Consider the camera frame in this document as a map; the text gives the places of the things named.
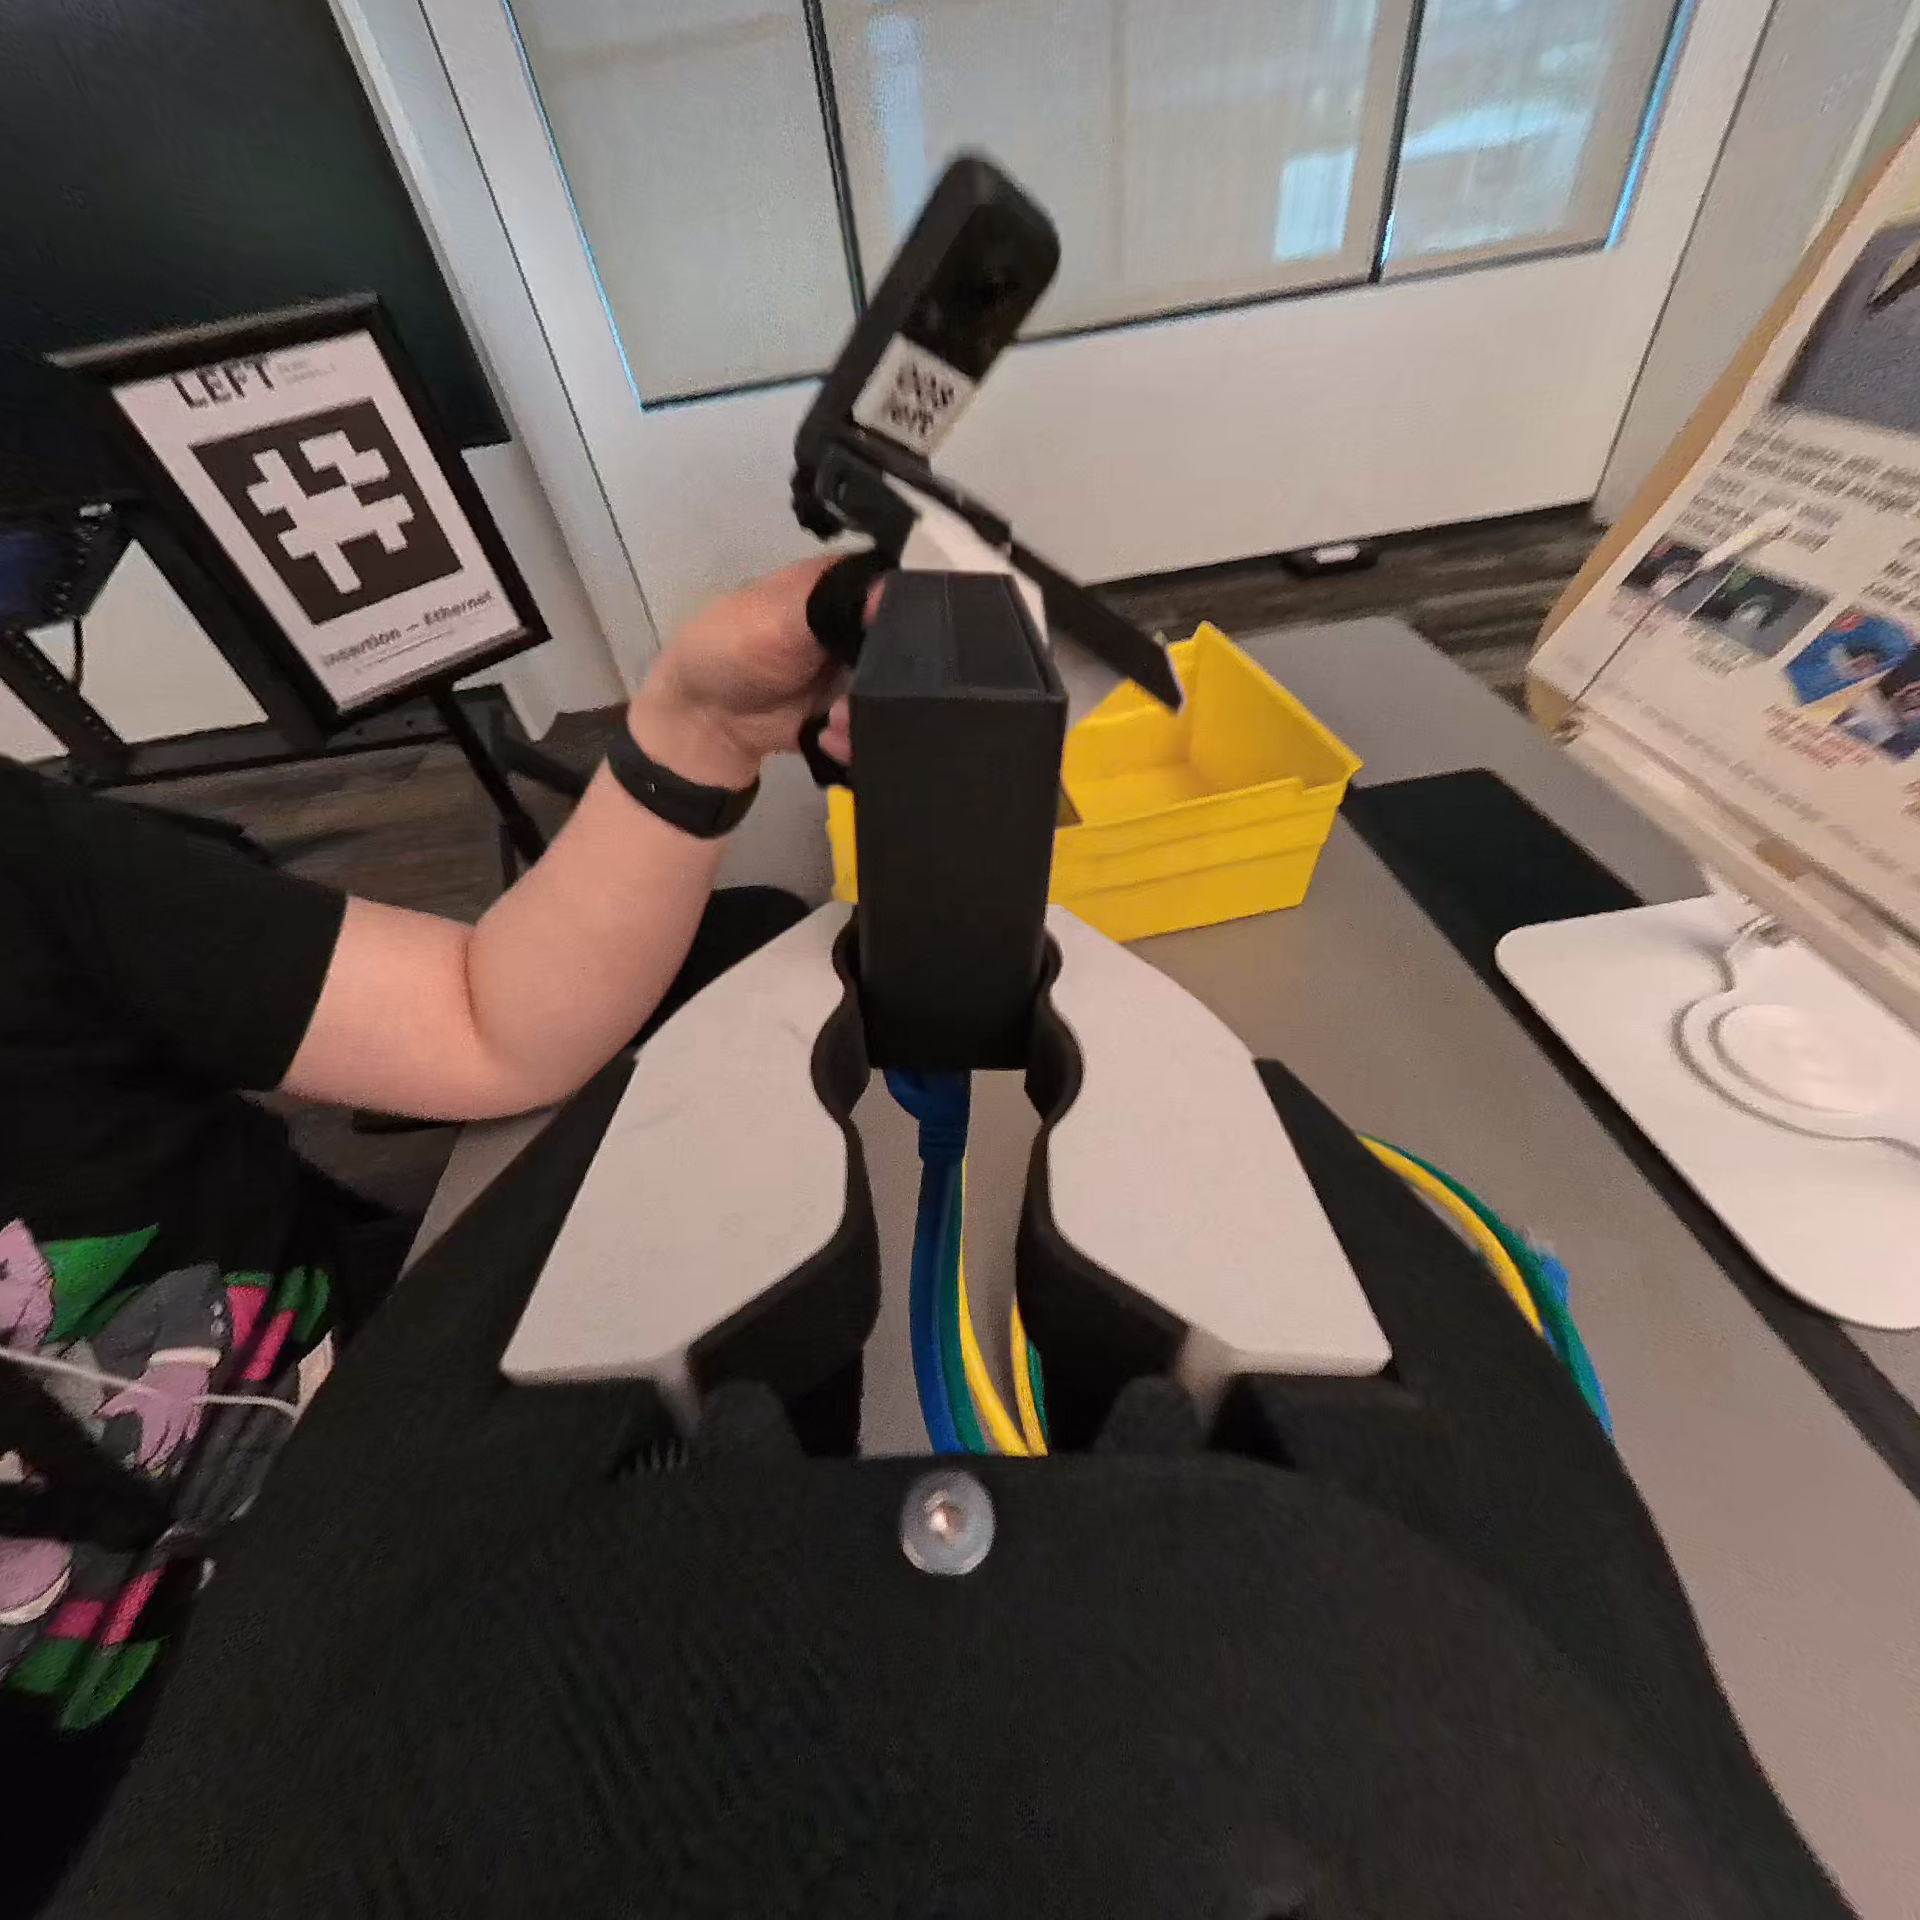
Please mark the black framed marker tag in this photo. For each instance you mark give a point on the black framed marker tag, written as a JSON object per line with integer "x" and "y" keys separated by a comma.
{"x": 330, "y": 511}

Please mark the black tag stand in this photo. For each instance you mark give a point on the black tag stand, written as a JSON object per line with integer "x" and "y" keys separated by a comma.
{"x": 487, "y": 780}

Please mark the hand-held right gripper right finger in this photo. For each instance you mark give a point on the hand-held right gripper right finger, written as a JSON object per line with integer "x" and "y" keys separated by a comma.
{"x": 1200, "y": 1185}

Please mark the black network switch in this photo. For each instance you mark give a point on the black network switch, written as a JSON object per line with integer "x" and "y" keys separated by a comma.
{"x": 954, "y": 825}

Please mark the large grid window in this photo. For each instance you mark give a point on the large grid window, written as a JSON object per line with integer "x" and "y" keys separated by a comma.
{"x": 1126, "y": 181}

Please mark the white stand base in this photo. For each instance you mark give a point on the white stand base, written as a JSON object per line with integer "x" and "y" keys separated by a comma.
{"x": 1799, "y": 1079}

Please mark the person's left forearm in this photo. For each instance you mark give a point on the person's left forearm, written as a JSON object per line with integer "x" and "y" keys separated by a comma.
{"x": 523, "y": 961}

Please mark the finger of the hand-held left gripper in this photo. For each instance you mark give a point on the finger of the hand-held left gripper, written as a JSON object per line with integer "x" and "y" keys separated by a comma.
{"x": 974, "y": 552}

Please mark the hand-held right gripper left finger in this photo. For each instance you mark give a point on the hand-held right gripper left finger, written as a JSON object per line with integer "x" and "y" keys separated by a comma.
{"x": 705, "y": 1185}

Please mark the black wrist band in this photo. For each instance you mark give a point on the black wrist band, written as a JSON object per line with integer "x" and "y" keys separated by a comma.
{"x": 675, "y": 795}

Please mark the person's left hand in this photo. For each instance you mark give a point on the person's left hand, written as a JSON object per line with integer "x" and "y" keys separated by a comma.
{"x": 735, "y": 661}

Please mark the yellow plastic bin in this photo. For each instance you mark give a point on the yellow plastic bin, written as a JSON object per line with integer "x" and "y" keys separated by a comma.
{"x": 1200, "y": 840}

